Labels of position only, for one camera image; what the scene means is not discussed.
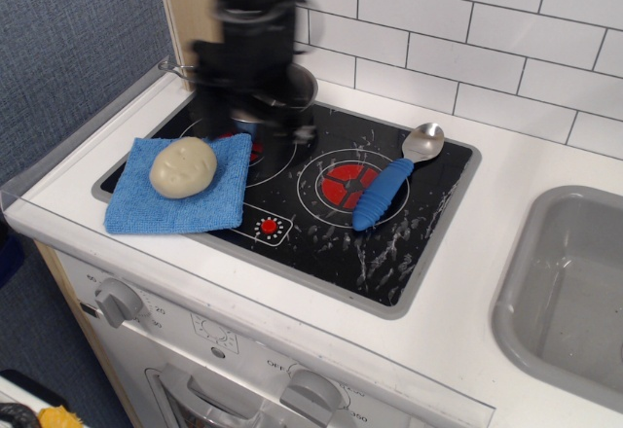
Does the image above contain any stainless steel pot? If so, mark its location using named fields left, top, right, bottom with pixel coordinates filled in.
left=157, top=58, right=319, bottom=143

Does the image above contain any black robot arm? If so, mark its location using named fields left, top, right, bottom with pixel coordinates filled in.
left=192, top=0, right=317, bottom=148

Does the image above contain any light wooden side post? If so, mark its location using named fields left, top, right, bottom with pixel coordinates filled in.
left=158, top=0, right=223, bottom=91

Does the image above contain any grey sink basin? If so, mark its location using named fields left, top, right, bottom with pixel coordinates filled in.
left=492, top=186, right=622, bottom=411

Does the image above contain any grey right oven knob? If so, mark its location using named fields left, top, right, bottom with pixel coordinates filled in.
left=279, top=370, right=344, bottom=427

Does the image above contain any yellow and black object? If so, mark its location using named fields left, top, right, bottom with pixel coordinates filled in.
left=1, top=403, right=85, bottom=428

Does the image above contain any blue handled metal spoon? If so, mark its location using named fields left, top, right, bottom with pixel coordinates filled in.
left=352, top=123, right=445, bottom=232

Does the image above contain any black toy stovetop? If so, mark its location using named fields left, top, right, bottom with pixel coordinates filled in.
left=92, top=75, right=483, bottom=321

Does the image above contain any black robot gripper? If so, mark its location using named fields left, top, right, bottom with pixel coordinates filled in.
left=192, top=4, right=316, bottom=155

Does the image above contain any grey left oven knob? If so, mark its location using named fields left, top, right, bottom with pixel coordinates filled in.
left=95, top=278, right=143, bottom=329

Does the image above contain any grey oven knob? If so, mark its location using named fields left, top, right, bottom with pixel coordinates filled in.
left=95, top=278, right=143, bottom=329
left=279, top=370, right=344, bottom=427

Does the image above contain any white toy oven front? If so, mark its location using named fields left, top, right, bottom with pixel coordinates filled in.
left=58, top=254, right=494, bottom=427

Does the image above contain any beige toy potato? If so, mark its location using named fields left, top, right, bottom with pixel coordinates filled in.
left=149, top=137, right=218, bottom=199

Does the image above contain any blue microfiber cloth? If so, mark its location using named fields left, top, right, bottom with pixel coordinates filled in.
left=104, top=133, right=252, bottom=234

